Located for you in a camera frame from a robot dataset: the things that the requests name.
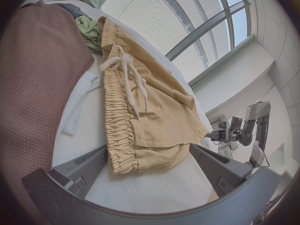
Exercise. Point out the black garment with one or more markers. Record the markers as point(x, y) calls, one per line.
point(72, 9)

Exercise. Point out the green garment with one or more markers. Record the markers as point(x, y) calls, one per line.
point(90, 34)

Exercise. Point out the tan shorts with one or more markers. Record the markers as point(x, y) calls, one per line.
point(159, 102)

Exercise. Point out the white garment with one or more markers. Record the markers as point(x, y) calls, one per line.
point(75, 106)

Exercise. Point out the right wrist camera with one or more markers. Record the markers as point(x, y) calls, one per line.
point(222, 125)

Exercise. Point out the brown garment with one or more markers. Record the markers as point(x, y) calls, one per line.
point(39, 78)

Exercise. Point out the bed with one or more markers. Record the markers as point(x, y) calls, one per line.
point(150, 189)

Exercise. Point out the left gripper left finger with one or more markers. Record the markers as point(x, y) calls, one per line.
point(86, 167)

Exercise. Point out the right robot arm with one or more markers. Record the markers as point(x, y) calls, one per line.
point(257, 109)

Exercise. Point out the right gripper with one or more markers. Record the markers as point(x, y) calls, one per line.
point(221, 135)

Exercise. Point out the window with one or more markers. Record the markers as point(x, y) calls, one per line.
point(164, 20)

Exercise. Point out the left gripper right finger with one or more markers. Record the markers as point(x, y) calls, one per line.
point(218, 170)

